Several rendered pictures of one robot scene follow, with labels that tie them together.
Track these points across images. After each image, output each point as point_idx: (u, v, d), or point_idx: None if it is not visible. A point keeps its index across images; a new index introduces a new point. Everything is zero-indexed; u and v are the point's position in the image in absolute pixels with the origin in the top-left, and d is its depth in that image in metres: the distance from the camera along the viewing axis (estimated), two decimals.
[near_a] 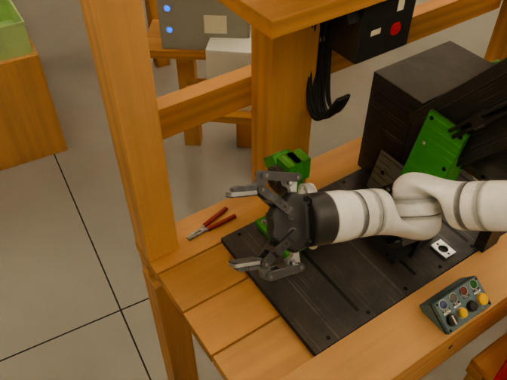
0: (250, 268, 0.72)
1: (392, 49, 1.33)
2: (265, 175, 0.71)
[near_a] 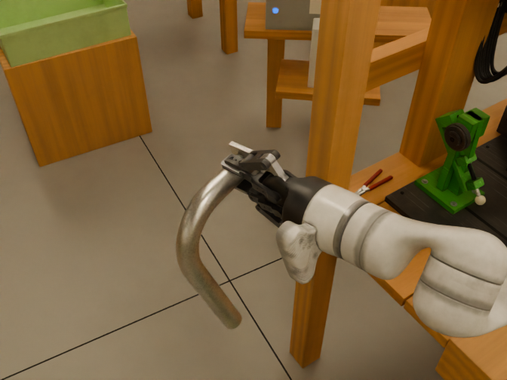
0: (240, 158, 0.70)
1: None
2: None
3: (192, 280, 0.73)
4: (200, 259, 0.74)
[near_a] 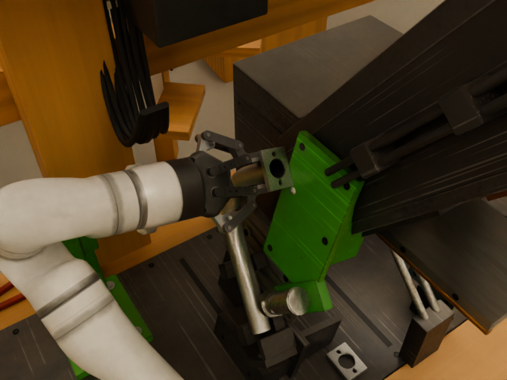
0: (256, 154, 0.72)
1: (239, 22, 0.74)
2: (255, 203, 0.71)
3: (225, 238, 0.84)
4: (237, 229, 0.82)
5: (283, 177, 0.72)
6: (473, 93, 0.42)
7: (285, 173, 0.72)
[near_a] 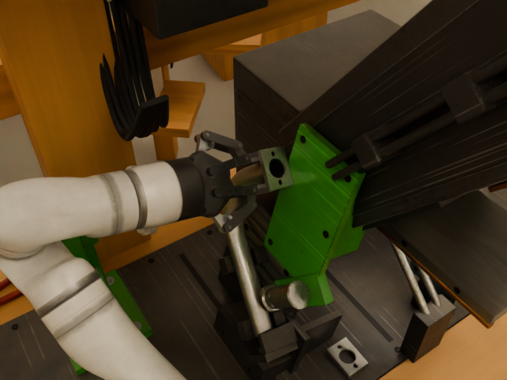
0: (256, 154, 0.73)
1: (239, 14, 0.74)
2: (255, 203, 0.71)
3: (227, 240, 0.84)
4: (238, 231, 0.82)
5: (283, 176, 0.72)
6: (476, 81, 0.42)
7: (285, 173, 0.72)
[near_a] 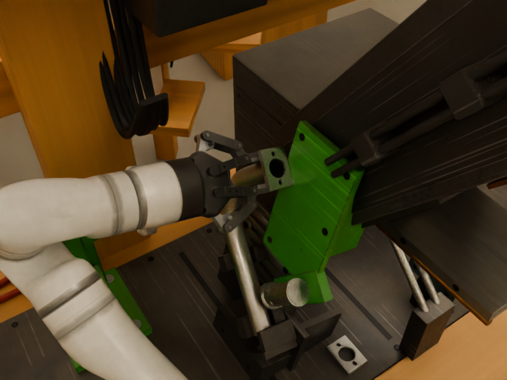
0: (256, 154, 0.73)
1: (238, 12, 0.74)
2: (255, 203, 0.71)
3: (226, 240, 0.84)
4: (238, 231, 0.82)
5: (283, 176, 0.72)
6: (474, 77, 0.42)
7: (285, 173, 0.72)
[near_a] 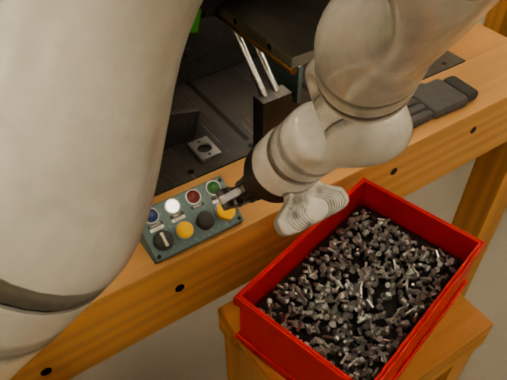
0: None
1: None
2: None
3: None
4: None
5: None
6: None
7: None
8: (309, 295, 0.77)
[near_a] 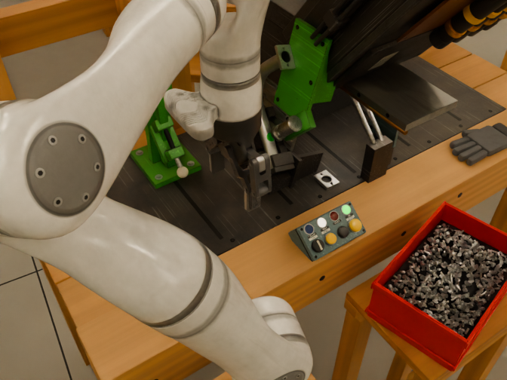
0: (218, 153, 0.80)
1: None
2: (270, 188, 0.71)
3: None
4: None
5: (289, 62, 1.21)
6: None
7: (290, 59, 1.21)
8: (417, 283, 1.16)
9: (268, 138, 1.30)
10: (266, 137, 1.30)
